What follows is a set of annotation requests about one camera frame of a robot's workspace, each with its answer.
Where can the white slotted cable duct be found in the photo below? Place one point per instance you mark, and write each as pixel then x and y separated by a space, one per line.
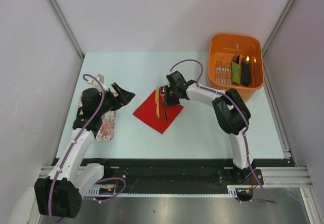
pixel 101 190

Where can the rainbow iridescent spoon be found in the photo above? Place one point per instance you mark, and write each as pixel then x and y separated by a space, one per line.
pixel 162 91

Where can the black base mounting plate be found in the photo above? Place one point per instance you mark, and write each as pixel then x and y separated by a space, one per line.
pixel 179 177

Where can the floral patterned tray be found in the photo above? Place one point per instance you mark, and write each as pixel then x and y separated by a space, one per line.
pixel 106 131

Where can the red paper napkin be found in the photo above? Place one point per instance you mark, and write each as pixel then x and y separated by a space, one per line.
pixel 155 115

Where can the gold knife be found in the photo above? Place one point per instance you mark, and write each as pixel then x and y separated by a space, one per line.
pixel 157 102

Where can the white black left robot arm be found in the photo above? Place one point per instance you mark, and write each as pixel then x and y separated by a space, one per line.
pixel 61 193

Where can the aluminium frame rail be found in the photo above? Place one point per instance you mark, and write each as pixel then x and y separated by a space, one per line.
pixel 286 177

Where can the orange plastic basket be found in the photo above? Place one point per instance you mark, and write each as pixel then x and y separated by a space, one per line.
pixel 235 61

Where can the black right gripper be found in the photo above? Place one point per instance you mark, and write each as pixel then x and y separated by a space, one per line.
pixel 168 101

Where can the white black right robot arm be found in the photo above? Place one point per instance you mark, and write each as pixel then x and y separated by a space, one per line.
pixel 231 112

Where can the black napkin roll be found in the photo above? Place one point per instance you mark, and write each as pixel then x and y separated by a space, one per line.
pixel 245 74

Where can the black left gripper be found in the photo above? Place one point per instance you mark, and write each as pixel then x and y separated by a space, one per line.
pixel 123 98

